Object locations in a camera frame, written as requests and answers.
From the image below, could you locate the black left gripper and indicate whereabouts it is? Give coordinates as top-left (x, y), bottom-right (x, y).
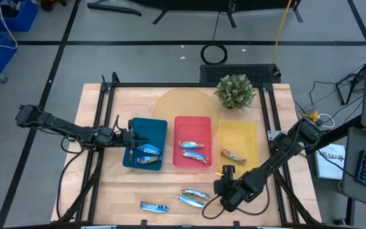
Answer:
top-left (118, 118), bottom-right (151, 163)

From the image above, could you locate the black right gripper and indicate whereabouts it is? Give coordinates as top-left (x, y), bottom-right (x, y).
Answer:
top-left (213, 164), bottom-right (238, 200)

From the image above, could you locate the blue wrapper granola bar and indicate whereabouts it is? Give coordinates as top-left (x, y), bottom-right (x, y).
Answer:
top-left (181, 188), bottom-right (211, 200)
top-left (177, 194), bottom-right (205, 209)
top-left (139, 200), bottom-right (170, 214)
top-left (137, 143), bottom-right (162, 156)

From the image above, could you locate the green orange Chewy granola bar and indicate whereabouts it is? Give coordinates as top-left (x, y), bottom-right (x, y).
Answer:
top-left (220, 149), bottom-right (247, 165)

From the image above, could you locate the blue brown granola bar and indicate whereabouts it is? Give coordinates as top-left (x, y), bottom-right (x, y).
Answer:
top-left (135, 155), bottom-right (162, 165)

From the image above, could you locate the blue orange granola bar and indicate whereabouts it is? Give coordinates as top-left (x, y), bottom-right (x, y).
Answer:
top-left (177, 141), bottom-right (205, 149)

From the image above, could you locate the blue plastic bin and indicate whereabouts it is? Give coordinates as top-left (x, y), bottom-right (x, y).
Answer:
top-left (122, 117), bottom-right (168, 172)

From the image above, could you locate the yellow plastic bin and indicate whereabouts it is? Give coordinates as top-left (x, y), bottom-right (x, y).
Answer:
top-left (217, 120), bottom-right (260, 176)

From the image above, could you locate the red plastic bin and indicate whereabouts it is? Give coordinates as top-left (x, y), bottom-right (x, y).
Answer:
top-left (172, 115), bottom-right (213, 169)

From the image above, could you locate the small green potted plant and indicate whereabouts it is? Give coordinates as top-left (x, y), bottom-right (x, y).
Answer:
top-left (213, 74), bottom-right (256, 111)

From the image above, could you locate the black perforated computer case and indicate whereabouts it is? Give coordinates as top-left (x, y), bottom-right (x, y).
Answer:
top-left (199, 63), bottom-right (281, 84)

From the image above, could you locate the yellow power plug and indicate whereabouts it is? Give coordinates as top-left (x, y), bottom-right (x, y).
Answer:
top-left (297, 111), bottom-right (320, 123)

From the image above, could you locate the white paper booklet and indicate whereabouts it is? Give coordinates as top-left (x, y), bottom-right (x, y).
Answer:
top-left (315, 142), bottom-right (346, 181)

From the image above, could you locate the black floor stand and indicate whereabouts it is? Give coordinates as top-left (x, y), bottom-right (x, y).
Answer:
top-left (335, 65), bottom-right (366, 106)

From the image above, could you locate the black divider screen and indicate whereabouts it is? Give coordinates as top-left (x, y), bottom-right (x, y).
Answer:
top-left (86, 0), bottom-right (304, 29)

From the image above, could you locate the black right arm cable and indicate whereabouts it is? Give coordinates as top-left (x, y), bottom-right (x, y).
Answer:
top-left (201, 184), bottom-right (270, 220)

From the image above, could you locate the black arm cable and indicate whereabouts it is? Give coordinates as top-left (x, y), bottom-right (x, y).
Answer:
top-left (55, 133), bottom-right (85, 220)
top-left (201, 184), bottom-right (270, 220)

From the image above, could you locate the black aluminium rig frame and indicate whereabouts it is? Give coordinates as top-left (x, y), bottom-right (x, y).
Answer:
top-left (55, 72), bottom-right (322, 229)

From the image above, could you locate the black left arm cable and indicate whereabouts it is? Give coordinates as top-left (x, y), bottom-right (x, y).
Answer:
top-left (55, 133), bottom-right (85, 220)

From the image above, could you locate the coiled black cable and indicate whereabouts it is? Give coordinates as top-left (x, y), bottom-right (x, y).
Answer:
top-left (200, 43), bottom-right (229, 66)

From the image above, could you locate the white coiled cable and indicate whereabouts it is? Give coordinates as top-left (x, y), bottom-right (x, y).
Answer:
top-left (318, 113), bottom-right (336, 128)

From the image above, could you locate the yellow extension cable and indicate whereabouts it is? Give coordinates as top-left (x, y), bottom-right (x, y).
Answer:
top-left (271, 0), bottom-right (294, 64)

